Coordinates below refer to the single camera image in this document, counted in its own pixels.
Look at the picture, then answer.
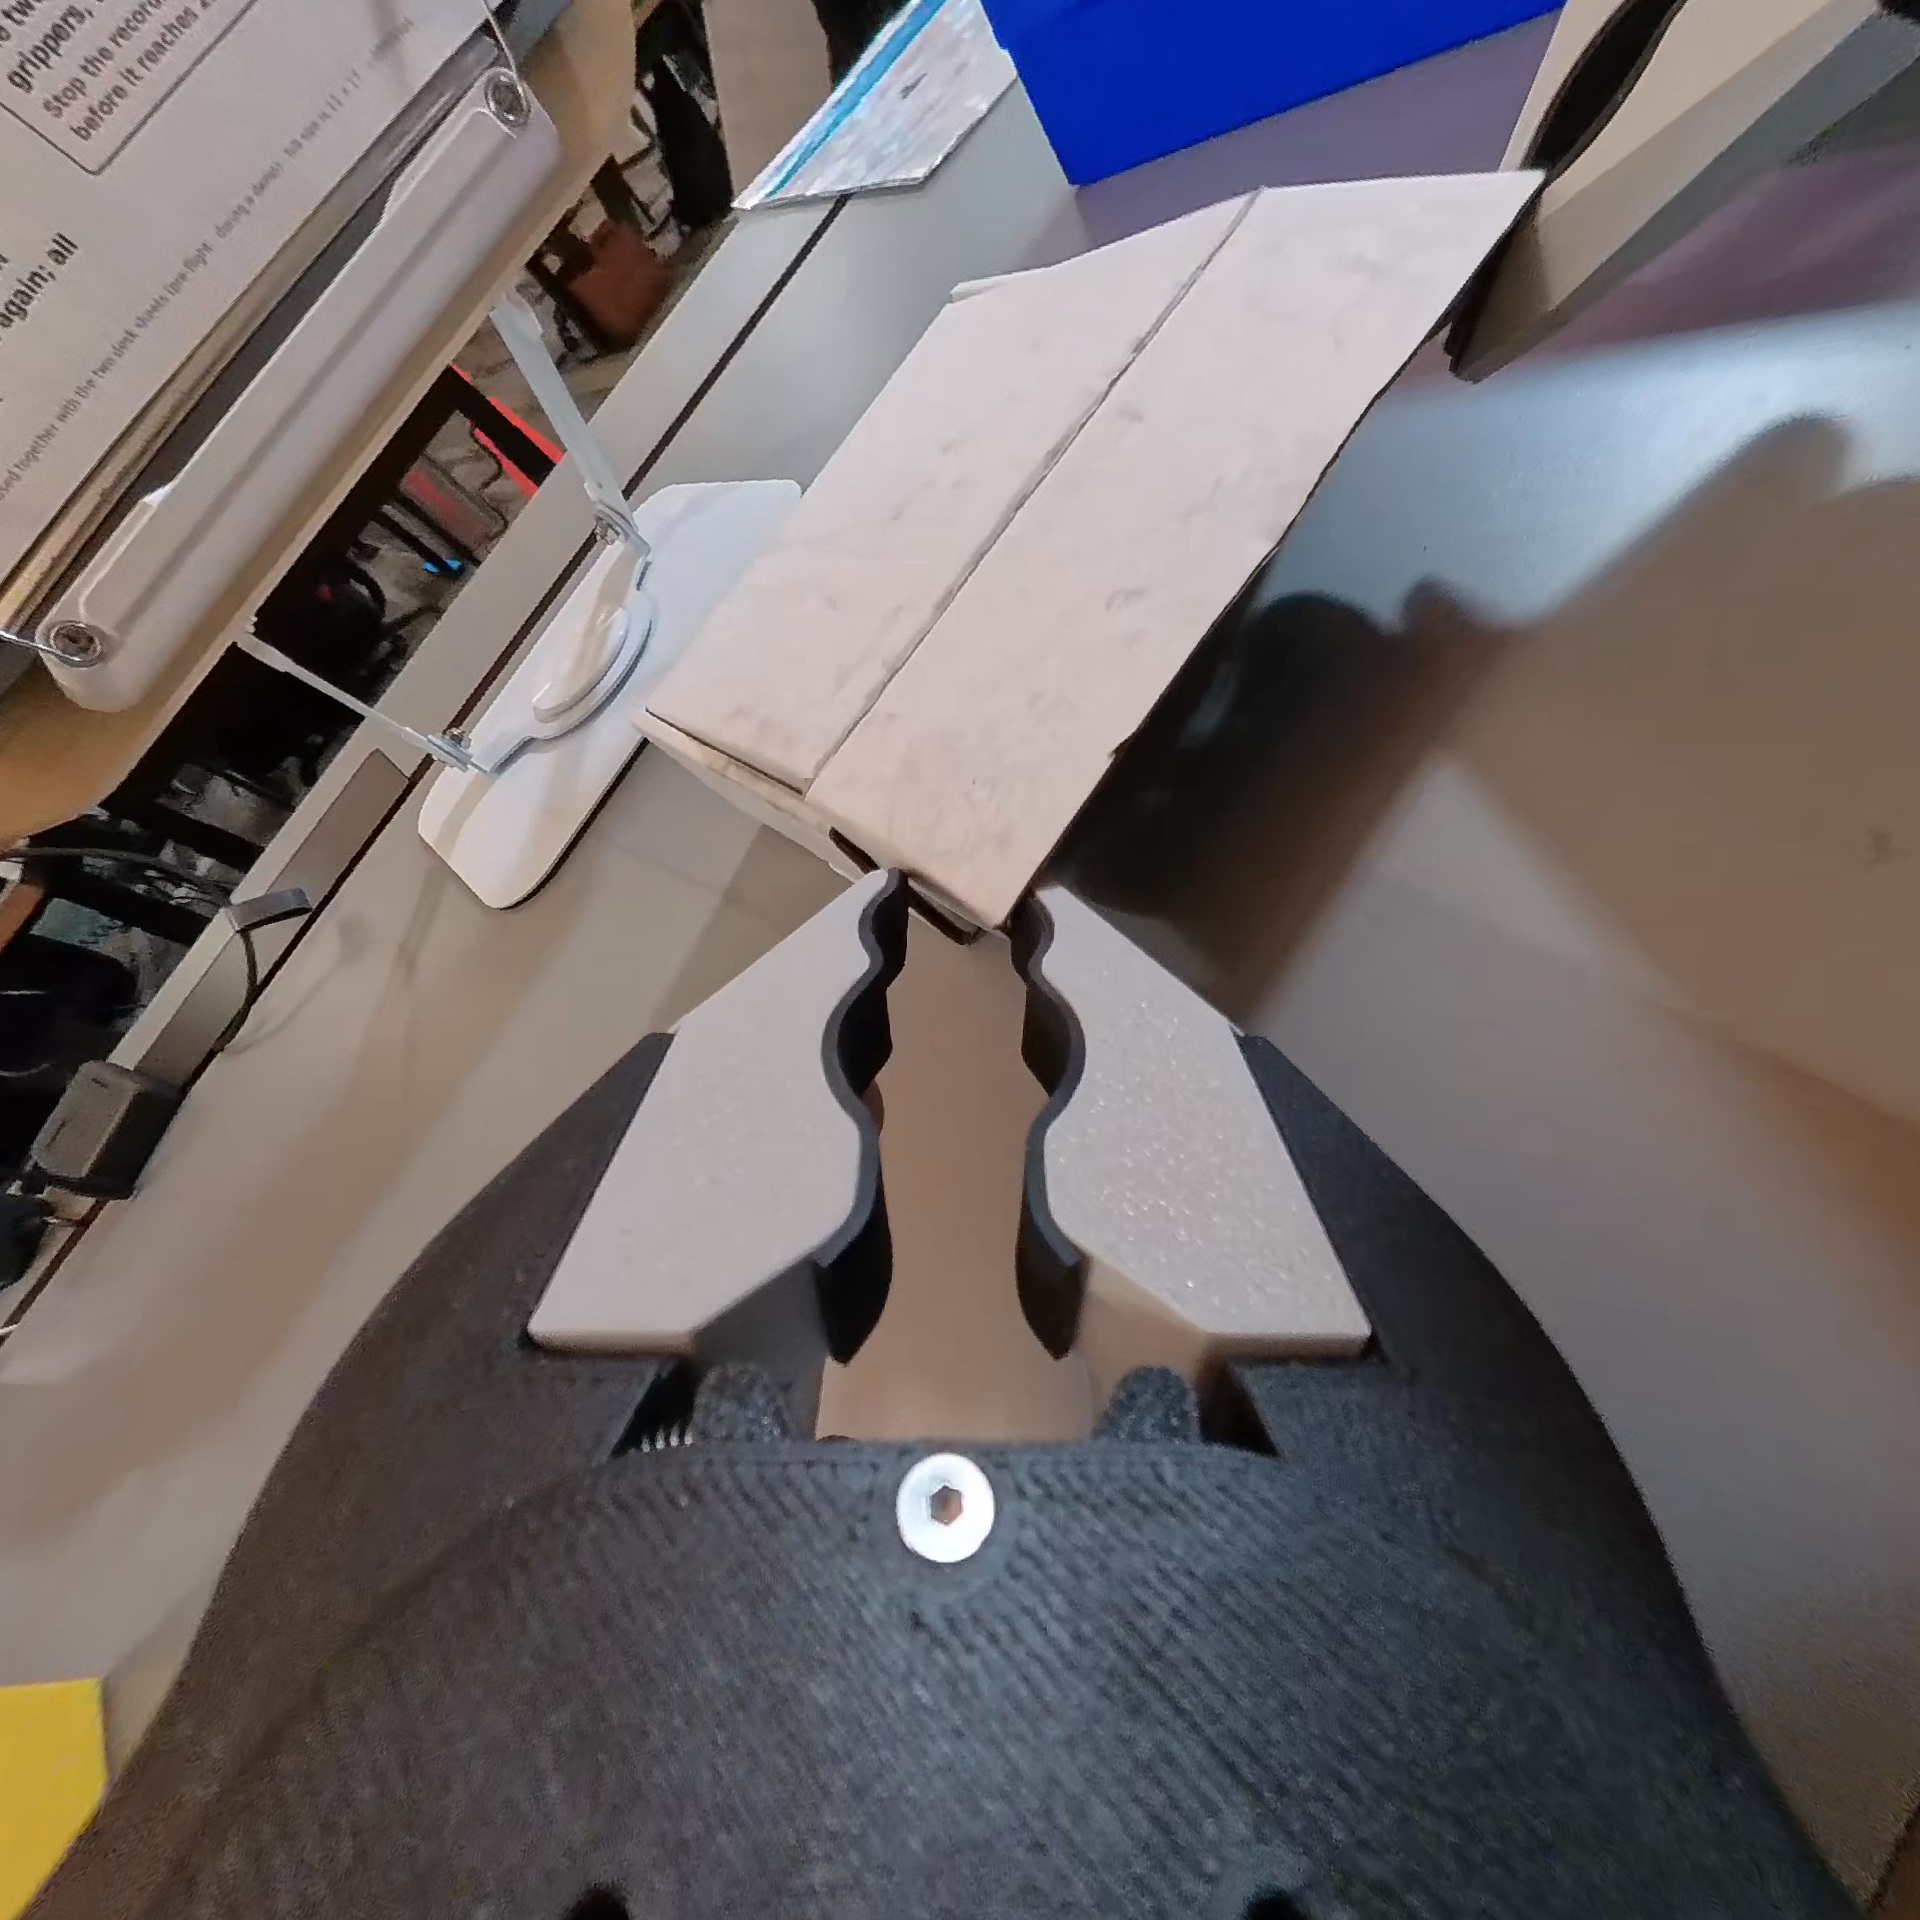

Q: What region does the white document stand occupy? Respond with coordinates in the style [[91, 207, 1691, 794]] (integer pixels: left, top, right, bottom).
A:
[[0, 71, 808, 914]]

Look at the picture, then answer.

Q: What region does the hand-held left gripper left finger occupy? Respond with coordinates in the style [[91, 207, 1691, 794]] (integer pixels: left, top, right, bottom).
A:
[[529, 867, 914, 1366]]

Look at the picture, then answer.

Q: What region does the laminated instruction sheet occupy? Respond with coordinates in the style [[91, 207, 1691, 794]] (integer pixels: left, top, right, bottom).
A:
[[729, 0, 1025, 214]]

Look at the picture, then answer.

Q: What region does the wooden stand board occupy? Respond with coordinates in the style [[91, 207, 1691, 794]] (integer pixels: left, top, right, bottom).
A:
[[0, 567, 202, 846]]

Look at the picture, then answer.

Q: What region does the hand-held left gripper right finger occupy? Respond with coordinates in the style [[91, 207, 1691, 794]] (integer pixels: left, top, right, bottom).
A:
[[1008, 886, 1375, 1376]]

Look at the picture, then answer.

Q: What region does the instruction sheet on stand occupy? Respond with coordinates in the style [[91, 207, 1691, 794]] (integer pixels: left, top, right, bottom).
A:
[[0, 0, 507, 543]]

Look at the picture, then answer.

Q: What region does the yellow storage bin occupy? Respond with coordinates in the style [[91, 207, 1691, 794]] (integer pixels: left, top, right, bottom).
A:
[[0, 1672, 112, 1910]]

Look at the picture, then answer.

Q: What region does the blue storage bin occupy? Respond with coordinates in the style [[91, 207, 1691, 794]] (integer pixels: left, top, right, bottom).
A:
[[977, 0, 1566, 187]]

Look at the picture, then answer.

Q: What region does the white cardboard box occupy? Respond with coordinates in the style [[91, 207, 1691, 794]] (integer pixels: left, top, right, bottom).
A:
[[633, 166, 1551, 946]]

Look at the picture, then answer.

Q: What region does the red floor object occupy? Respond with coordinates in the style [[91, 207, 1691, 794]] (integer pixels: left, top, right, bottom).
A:
[[403, 373, 531, 500]]

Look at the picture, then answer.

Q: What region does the grey desk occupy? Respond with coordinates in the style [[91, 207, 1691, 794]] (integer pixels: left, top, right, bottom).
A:
[[0, 0, 1920, 1920]]

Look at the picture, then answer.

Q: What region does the black desk mat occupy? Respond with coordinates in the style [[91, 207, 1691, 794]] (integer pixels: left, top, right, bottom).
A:
[[133, 748, 416, 1086]]

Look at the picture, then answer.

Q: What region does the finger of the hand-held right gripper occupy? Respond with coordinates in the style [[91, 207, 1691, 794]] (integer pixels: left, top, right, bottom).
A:
[[1497, 0, 1686, 168], [1447, 0, 1882, 380]]

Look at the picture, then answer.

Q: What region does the black cable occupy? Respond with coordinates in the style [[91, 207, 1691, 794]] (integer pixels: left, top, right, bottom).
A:
[[0, 843, 320, 1056]]

